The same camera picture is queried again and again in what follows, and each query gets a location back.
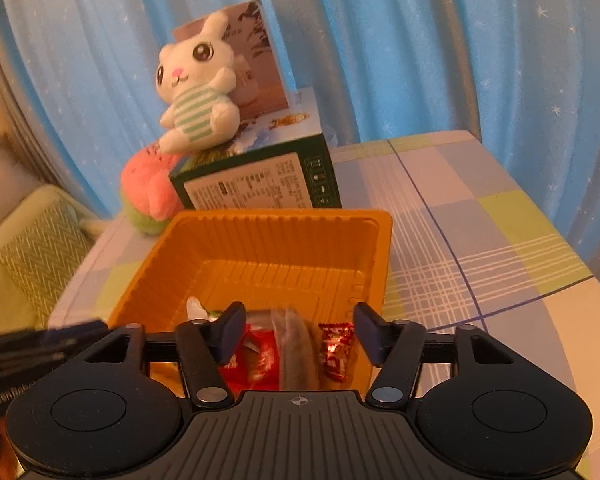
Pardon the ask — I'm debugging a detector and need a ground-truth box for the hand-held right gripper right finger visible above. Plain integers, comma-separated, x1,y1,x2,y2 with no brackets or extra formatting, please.
352,302,531,409

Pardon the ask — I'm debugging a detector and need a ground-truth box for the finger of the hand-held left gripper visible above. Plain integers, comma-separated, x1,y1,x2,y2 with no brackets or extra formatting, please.
0,340,78,368
0,320,108,348

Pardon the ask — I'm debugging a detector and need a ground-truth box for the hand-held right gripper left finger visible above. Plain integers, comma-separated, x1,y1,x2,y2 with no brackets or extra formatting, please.
70,301,248,408

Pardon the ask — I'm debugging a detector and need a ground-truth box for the red snack packet white label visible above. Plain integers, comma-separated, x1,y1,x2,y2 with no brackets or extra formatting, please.
217,324,281,392

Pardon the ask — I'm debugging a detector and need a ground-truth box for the small shiny red candy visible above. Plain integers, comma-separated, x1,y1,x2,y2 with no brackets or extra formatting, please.
317,321,356,381

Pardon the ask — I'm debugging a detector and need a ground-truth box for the long green-edged snack packet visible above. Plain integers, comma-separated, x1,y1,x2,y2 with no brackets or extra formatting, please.
187,296,228,326

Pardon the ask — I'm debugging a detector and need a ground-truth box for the orange plastic tray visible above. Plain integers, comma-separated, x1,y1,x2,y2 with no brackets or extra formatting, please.
107,209,393,396

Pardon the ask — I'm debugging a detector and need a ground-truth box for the pale green sofa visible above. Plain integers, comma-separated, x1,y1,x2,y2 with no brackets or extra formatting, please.
0,182,111,333

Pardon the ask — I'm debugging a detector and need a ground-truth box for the green zigzag cushion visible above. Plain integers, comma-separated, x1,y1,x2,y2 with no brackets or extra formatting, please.
0,202,96,328

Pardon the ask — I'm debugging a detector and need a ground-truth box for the green cardboard box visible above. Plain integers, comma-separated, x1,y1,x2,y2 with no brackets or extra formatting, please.
169,87,342,211

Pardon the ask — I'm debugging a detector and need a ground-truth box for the pink and green plush toy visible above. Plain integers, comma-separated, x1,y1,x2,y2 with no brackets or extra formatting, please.
120,142,186,236

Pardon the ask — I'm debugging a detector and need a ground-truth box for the grey cushion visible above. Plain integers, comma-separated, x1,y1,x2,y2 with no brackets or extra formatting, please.
0,132,46,241

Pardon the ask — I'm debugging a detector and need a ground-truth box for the white rabbit plush toy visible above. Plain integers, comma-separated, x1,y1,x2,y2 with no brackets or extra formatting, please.
155,8,243,156

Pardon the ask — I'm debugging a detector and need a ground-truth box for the blue star-print curtain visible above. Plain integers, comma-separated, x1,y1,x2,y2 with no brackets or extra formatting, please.
0,0,600,281

